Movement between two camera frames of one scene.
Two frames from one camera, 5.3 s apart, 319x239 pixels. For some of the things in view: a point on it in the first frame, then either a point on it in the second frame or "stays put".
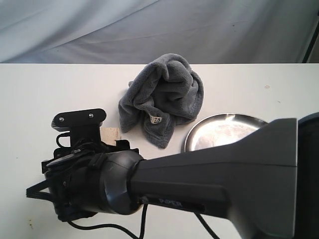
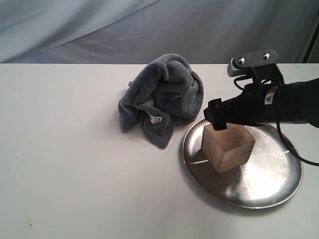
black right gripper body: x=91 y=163 to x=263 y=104
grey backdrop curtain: x=138 y=32 stays put
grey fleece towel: x=163 y=94 stays put
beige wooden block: x=109 y=135 to x=225 y=149
